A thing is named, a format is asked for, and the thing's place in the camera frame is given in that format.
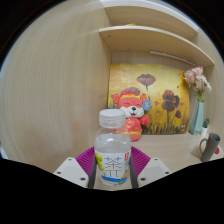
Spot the red plush toy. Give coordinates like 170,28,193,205
111,86,151,142

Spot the yellow flower painting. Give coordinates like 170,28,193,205
107,63,191,136

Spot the pink and white flower bouquet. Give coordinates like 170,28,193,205
183,65,213,104

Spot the light wooden shelf unit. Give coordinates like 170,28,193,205
98,0,216,68

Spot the grey mug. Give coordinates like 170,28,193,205
199,132,221,163

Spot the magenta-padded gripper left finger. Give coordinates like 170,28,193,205
53,146,98,190

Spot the clear plastic drink bottle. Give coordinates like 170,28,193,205
94,108,132,187

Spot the teal ceramic vase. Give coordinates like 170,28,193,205
188,100,205,136

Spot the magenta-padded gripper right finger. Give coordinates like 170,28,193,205
129,146,172,190

